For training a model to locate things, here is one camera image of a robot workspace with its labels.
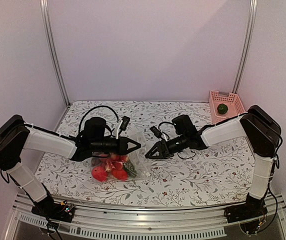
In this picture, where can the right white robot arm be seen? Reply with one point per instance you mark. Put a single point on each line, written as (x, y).
(262, 133)

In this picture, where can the red orange fake mango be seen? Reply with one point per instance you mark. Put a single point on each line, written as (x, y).
(121, 174)

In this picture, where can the red fake apple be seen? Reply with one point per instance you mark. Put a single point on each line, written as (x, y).
(99, 173)

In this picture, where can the clear zip top bag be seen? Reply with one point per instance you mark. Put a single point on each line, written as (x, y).
(142, 165)

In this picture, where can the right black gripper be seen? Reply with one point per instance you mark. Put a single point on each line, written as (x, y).
(161, 147)

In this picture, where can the left aluminium frame post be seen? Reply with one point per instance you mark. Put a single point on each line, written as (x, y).
(53, 52)

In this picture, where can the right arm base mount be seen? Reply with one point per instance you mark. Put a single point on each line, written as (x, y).
(252, 212)

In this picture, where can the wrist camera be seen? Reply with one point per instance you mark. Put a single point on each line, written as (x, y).
(96, 128)
(182, 124)

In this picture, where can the right aluminium frame post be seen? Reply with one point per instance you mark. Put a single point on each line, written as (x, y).
(246, 45)

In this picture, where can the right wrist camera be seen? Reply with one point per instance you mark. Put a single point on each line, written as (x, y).
(182, 124)

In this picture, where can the aluminium frame post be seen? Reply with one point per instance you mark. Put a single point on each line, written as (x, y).
(53, 52)
(246, 45)

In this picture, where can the pink plastic basket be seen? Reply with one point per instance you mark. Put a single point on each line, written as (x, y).
(232, 100)

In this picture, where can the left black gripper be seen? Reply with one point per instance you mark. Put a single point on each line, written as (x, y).
(123, 145)

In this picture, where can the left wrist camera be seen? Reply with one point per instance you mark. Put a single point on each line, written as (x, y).
(96, 128)

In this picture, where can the green fake pepper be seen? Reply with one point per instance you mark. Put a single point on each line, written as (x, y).
(222, 109)

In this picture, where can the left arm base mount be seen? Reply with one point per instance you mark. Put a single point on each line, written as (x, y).
(52, 210)

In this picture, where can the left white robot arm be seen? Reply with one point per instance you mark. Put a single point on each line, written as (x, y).
(16, 136)

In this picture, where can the aluminium front rail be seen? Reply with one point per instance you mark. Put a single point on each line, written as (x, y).
(102, 221)

